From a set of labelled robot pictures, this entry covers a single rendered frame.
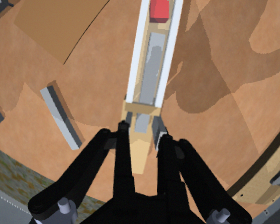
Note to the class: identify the brown clipboard with grey clip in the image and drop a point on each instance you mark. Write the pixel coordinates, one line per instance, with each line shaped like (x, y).
(58, 25)

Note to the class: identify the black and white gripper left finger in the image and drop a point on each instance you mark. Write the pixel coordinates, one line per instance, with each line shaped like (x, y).
(58, 203)

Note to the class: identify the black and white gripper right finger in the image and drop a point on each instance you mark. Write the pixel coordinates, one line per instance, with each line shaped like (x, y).
(205, 189)

